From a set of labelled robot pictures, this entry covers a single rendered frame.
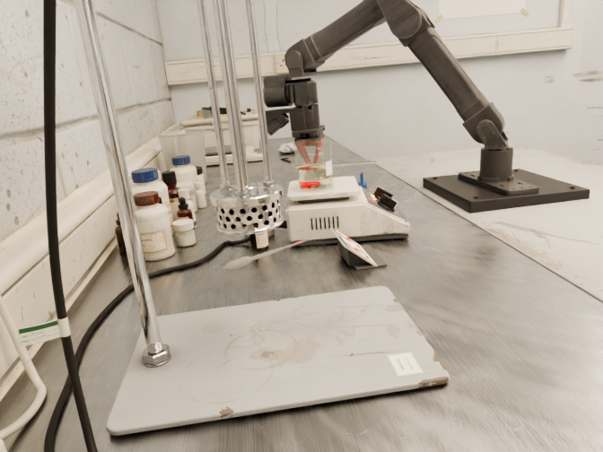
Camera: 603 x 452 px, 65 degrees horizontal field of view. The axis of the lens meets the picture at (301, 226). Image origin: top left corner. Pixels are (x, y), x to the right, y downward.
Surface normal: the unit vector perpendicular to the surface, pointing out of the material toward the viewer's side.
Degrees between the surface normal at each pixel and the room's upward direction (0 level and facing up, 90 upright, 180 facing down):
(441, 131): 90
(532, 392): 0
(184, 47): 90
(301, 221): 90
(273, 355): 0
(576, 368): 0
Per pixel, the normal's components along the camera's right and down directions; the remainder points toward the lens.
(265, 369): -0.09, -0.95
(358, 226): -0.02, 0.30
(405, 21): -0.42, 0.29
